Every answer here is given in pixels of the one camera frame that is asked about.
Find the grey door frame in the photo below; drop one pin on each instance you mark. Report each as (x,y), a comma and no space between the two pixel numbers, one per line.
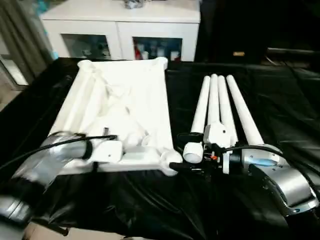
(12,72)

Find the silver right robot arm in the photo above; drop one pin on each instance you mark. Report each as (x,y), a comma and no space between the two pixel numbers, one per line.
(287,185)

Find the grey curtain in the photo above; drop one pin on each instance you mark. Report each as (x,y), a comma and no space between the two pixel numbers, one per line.
(25,37)

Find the black cabinet gold label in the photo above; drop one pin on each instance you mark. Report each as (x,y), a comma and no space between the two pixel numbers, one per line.
(225,30)

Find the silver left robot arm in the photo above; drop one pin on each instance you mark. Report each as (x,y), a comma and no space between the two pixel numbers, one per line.
(50,162)

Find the white plastic table leg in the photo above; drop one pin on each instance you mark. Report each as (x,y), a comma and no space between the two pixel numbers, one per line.
(213,100)
(223,105)
(242,112)
(200,107)

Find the black metal stand leg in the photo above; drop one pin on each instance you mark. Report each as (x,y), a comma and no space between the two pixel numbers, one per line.
(61,230)

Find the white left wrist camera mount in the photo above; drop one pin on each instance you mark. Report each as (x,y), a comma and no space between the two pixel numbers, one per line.
(107,152)

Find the white plastic table top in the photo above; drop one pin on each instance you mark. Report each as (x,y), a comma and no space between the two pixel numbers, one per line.
(125,87)

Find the black mat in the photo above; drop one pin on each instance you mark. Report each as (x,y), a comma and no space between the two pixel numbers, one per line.
(150,200)

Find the dark grey bundle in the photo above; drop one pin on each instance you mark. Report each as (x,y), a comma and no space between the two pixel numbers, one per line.
(132,3)

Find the white glass-door cabinet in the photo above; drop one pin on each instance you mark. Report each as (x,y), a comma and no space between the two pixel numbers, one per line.
(120,32)

